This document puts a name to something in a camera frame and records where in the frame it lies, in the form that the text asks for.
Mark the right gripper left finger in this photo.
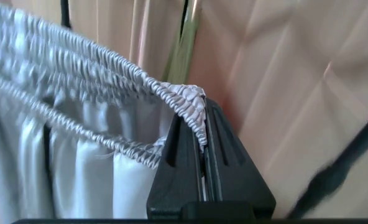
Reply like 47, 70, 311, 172
146, 114, 204, 219

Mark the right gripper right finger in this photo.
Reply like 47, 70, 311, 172
203, 97, 277, 219

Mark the pale blue garment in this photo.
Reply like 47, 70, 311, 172
0, 2, 208, 220

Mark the green printed shirt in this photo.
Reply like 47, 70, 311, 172
162, 0, 203, 85

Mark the beige curtain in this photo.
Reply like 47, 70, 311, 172
0, 0, 368, 218

